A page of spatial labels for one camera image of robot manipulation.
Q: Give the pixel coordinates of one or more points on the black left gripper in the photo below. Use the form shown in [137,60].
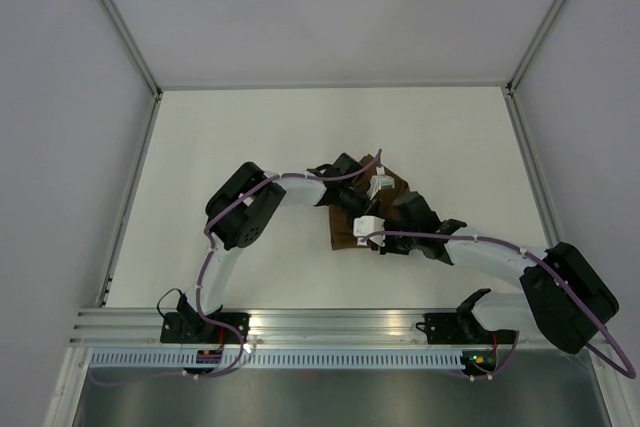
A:
[365,205]

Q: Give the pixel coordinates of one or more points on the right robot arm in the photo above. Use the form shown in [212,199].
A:
[558,295]

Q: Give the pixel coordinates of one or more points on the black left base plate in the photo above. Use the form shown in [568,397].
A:
[176,331]

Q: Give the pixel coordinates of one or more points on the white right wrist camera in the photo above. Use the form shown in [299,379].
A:
[368,229]

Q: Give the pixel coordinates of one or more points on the aluminium front mounting rail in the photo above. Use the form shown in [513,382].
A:
[269,328]

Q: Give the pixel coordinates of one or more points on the brown cloth napkin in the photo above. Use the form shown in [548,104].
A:
[341,236]

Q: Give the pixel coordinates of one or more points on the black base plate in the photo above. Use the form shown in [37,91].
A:
[450,328]
[176,331]

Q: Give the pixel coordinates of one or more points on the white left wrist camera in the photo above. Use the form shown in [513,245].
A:
[380,181]

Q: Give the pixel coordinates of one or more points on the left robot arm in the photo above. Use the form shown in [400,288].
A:
[239,212]

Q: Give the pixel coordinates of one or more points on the aluminium frame rail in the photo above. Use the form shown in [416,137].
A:
[550,17]

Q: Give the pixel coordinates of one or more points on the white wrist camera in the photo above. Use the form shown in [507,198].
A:
[368,229]
[380,181]

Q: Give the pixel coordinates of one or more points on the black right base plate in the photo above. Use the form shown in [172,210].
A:
[450,328]

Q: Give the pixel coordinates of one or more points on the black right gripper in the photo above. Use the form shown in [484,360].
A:
[388,248]

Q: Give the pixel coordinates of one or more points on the white slotted cable duct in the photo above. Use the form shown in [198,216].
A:
[352,359]

